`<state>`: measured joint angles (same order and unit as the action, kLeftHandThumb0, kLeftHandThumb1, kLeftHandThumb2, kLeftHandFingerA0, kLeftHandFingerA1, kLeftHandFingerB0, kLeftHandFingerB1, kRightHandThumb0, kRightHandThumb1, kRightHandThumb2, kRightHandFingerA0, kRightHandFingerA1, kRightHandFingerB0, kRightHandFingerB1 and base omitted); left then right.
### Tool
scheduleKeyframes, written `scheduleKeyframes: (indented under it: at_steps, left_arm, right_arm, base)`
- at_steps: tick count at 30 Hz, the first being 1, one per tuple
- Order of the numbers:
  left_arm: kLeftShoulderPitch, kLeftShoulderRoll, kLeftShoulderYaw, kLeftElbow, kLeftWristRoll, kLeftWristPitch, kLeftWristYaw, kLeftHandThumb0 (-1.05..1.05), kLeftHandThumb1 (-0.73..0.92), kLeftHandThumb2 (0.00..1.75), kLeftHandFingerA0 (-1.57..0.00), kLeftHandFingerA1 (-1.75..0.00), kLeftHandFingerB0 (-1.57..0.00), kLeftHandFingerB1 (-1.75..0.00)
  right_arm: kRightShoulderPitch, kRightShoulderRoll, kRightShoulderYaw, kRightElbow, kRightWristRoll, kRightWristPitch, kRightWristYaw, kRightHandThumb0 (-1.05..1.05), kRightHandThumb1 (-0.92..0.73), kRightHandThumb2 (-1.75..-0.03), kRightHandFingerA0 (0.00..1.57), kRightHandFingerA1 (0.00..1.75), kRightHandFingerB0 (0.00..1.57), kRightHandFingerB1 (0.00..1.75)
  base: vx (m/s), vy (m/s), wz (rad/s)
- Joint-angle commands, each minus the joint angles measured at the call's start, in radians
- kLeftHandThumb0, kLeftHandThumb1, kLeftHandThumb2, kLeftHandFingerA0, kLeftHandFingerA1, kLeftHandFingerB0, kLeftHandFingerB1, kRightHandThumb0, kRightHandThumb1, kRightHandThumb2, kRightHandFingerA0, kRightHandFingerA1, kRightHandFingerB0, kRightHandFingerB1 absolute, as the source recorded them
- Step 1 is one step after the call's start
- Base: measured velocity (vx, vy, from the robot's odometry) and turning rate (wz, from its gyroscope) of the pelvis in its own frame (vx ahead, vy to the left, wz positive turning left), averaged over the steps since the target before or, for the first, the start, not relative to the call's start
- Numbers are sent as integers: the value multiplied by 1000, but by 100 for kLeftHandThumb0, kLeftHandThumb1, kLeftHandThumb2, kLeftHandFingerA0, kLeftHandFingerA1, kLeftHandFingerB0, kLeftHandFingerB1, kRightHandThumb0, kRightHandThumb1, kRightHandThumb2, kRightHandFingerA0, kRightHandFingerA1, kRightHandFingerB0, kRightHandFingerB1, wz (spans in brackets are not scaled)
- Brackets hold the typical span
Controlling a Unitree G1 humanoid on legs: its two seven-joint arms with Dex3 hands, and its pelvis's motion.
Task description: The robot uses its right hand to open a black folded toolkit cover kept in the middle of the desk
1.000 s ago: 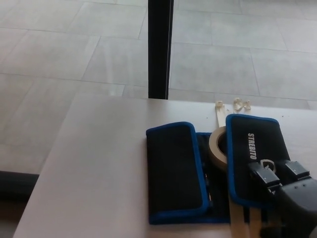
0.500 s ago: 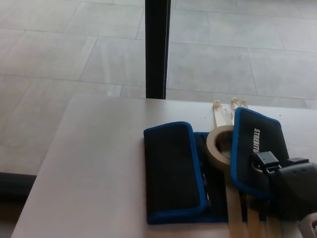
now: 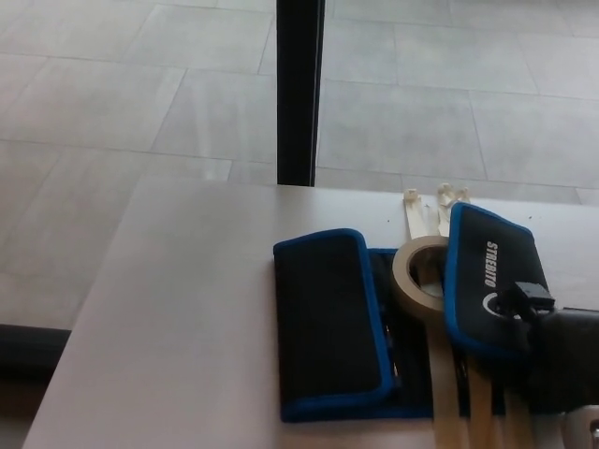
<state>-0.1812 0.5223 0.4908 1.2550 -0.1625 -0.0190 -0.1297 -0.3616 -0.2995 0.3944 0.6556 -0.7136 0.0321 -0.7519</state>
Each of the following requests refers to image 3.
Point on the beige masking tape roll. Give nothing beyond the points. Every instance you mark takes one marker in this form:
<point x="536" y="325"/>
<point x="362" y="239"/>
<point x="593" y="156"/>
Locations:
<point x="406" y="294"/>

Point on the black toolkit case blue trim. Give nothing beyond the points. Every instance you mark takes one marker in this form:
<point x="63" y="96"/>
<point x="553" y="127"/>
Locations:
<point x="323" y="318"/>

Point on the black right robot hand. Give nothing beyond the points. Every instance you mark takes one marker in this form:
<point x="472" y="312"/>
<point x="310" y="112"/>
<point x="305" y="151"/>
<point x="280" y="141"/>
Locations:
<point x="566" y="355"/>

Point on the black vertical frame post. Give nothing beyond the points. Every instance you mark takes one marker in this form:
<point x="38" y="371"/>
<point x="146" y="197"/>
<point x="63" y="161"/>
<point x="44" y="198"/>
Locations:
<point x="299" y="93"/>

